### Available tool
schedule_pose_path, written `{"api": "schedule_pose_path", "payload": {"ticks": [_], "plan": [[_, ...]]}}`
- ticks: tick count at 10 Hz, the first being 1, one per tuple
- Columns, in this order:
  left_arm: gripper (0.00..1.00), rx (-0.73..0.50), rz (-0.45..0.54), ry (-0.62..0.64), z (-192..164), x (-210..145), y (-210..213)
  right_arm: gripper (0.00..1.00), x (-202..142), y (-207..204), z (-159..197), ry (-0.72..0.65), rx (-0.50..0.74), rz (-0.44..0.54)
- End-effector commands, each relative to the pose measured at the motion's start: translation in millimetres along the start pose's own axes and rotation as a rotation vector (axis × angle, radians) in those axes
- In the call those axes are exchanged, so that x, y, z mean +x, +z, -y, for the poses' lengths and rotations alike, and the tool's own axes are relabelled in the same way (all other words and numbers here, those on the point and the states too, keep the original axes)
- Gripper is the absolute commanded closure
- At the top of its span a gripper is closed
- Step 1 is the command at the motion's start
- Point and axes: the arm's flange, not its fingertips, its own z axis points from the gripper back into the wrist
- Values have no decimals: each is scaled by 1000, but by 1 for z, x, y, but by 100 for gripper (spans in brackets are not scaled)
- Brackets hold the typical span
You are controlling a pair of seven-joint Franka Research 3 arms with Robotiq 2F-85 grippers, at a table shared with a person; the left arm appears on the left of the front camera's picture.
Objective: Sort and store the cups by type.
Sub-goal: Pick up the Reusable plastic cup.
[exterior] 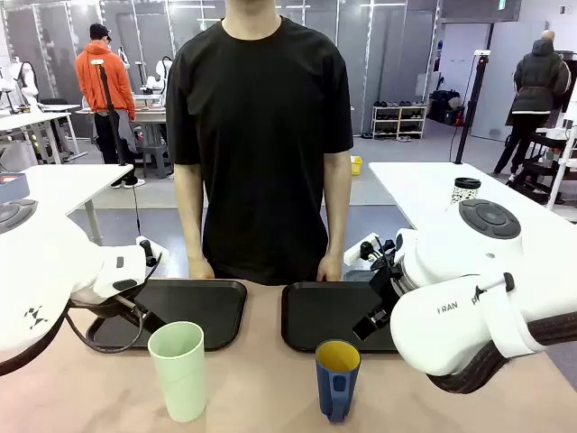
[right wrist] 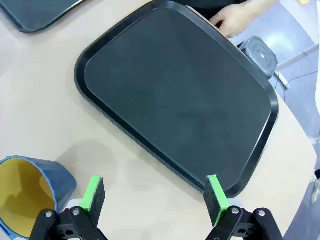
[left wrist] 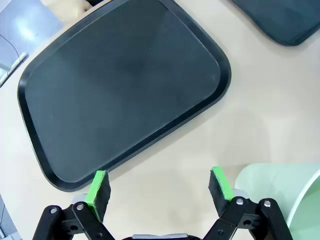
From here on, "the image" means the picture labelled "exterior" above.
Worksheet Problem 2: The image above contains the person in black puffer jacket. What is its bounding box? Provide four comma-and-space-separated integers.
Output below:
492, 30, 572, 177

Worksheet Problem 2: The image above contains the dark braided right arm sleeve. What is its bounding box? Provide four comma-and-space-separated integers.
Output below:
425, 310, 577, 396

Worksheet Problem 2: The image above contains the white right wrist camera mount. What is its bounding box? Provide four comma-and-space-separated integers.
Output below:
343, 232, 380, 266

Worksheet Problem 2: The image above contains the blue box with orange inside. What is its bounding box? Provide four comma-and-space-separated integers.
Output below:
0, 172, 31, 205

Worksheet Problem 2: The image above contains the white shoe rack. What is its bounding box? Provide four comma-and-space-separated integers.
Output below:
371, 104, 428, 141

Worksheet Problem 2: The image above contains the black bag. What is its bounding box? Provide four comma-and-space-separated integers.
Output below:
427, 88, 466, 127

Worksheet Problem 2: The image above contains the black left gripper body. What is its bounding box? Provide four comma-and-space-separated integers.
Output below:
115, 293, 169, 336

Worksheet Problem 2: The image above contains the dark braided left arm sleeve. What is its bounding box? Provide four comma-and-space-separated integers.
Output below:
0, 310, 69, 378

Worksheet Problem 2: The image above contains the dark braided arm sleeve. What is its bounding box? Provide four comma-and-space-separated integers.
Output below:
425, 310, 577, 396
0, 310, 69, 378

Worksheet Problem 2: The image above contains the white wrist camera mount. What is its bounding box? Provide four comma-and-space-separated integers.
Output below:
343, 232, 380, 266
134, 235, 170, 268

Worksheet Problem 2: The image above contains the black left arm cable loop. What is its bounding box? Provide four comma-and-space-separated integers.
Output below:
65, 252, 164, 355

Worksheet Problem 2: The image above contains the white background desk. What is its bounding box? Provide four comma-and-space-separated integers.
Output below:
0, 104, 89, 166

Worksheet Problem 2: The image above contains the large white side table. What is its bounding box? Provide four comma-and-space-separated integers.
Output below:
368, 161, 577, 281

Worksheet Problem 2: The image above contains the grey step stool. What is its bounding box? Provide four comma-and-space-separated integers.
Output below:
134, 129, 175, 180

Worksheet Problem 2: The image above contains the black plastic serving tray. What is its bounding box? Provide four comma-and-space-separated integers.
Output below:
85, 278, 248, 354
280, 281, 407, 355

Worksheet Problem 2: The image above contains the person's left hand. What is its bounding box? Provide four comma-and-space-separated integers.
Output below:
316, 254, 345, 283

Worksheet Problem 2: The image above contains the man in orange hoodie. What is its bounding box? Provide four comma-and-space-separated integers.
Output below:
75, 23, 147, 189

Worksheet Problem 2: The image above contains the thin black hanging cable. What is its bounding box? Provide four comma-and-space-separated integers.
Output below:
132, 173, 142, 238

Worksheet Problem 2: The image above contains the black stand pole red light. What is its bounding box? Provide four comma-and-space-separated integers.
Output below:
453, 50, 492, 165

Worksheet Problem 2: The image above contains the person's right hand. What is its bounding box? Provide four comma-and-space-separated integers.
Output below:
188, 256, 216, 281

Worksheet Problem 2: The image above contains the person in black t-shirt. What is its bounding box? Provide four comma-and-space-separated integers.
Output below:
165, 0, 354, 286

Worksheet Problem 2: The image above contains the black utility cart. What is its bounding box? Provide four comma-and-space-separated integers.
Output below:
521, 129, 577, 196

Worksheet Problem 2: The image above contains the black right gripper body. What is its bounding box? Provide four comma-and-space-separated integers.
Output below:
367, 265, 405, 313

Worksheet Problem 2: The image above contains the blue mug with yellow inside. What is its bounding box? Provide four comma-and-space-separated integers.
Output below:
315, 339, 362, 424

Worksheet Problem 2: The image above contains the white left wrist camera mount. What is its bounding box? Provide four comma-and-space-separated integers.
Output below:
134, 235, 170, 268

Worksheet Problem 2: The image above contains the pale green plastic tumbler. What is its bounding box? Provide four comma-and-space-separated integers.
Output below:
147, 320, 207, 424

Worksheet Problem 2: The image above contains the person's left forearm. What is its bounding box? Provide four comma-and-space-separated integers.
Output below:
321, 151, 353, 261

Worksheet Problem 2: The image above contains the white dotted travel cup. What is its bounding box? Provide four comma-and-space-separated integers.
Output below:
450, 177, 482, 207

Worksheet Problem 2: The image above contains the person's right forearm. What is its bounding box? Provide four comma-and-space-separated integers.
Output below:
173, 162, 210, 262

